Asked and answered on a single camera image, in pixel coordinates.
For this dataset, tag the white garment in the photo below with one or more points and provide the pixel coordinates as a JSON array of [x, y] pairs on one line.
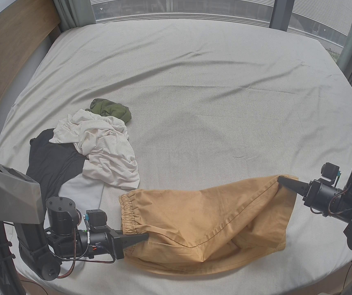
[[108, 152]]

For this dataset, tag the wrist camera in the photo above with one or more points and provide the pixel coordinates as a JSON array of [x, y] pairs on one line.
[[97, 218], [330, 172]]

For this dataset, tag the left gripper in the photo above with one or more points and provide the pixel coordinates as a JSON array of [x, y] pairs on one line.
[[102, 241]]

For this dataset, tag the tan shorts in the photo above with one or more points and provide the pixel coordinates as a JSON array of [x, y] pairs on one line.
[[209, 220]]

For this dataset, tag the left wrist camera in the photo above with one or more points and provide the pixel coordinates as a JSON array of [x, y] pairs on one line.
[[97, 218]]

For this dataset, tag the green garment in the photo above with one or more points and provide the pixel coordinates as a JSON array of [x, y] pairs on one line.
[[111, 109]]

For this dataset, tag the bed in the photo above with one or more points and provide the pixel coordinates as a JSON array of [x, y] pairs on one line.
[[209, 88]]

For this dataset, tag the pale grey garment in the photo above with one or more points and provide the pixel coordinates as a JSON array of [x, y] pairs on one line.
[[83, 195]]

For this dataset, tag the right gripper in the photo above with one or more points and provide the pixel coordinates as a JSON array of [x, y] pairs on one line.
[[323, 198]]

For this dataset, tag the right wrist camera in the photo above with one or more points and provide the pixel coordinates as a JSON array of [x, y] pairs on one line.
[[330, 172]]

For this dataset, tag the black garment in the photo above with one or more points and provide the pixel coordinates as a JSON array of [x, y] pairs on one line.
[[56, 164]]

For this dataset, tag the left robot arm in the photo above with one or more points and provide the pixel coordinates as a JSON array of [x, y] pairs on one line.
[[10, 195]]

